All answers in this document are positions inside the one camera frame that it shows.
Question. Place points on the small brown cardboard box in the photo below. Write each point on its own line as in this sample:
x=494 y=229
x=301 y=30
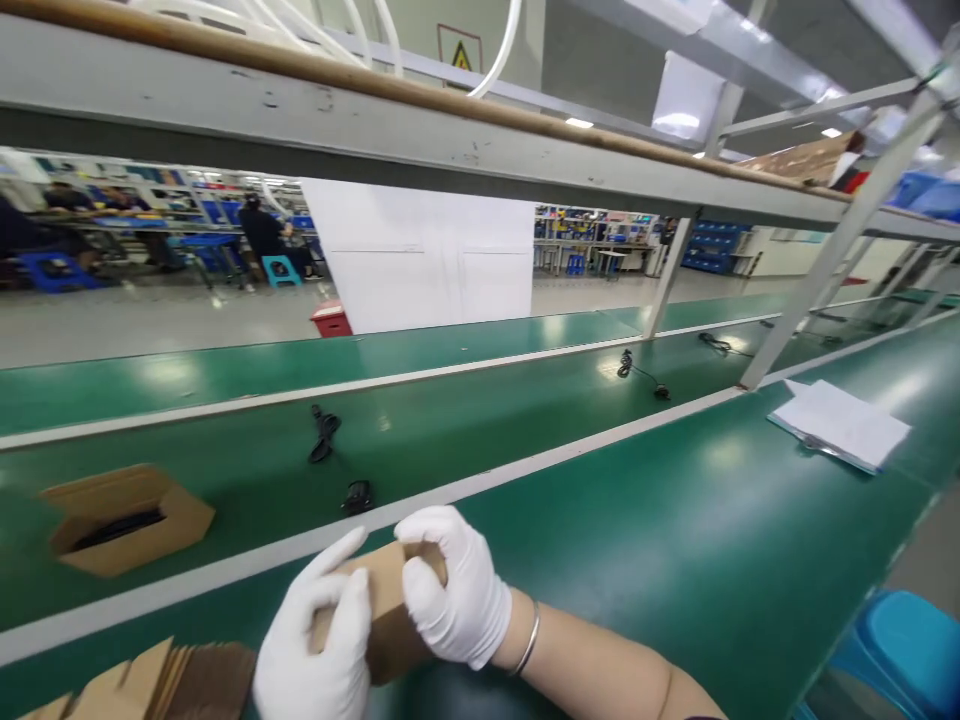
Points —
x=386 y=622

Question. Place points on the person's right hand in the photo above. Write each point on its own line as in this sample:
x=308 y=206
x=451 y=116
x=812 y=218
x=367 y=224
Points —
x=469 y=592

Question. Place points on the grey metal shelf frame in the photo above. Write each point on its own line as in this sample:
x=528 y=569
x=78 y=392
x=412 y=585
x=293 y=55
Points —
x=465 y=127

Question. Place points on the red box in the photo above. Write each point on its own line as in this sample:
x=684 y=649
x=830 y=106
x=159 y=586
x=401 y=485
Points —
x=331 y=319

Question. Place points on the brown cardboard sheet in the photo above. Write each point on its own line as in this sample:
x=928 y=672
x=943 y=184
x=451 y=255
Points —
x=806 y=159

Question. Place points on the hanging white sheet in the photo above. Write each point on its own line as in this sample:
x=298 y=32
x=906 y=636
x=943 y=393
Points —
x=688 y=94

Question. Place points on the blue plastic bins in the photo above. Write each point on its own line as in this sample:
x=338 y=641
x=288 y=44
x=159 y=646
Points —
x=930 y=191

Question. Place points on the large white board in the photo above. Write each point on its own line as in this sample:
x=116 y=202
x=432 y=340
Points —
x=427 y=255

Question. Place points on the teal plastic stool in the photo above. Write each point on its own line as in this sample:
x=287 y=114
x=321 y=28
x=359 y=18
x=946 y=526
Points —
x=280 y=271

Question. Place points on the dark blue plastic stool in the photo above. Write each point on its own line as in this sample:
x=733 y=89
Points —
x=56 y=271

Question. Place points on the clipboard with white papers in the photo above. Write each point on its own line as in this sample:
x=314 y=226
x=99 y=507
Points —
x=840 y=427

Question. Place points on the person's left hand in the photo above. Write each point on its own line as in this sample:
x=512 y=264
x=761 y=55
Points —
x=300 y=660

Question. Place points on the open brown cardboard box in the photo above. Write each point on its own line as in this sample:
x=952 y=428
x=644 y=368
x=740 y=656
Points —
x=135 y=529

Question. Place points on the small black adapter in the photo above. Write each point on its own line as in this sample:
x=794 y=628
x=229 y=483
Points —
x=358 y=499
x=661 y=392

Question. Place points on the yellow triangle warning sign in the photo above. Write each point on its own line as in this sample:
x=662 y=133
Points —
x=460 y=49

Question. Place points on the rack of blue bins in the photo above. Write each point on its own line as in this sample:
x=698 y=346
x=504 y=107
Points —
x=716 y=246

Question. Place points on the stack of flat cardboard boxes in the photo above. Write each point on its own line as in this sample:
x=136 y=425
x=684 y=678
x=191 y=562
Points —
x=150 y=686

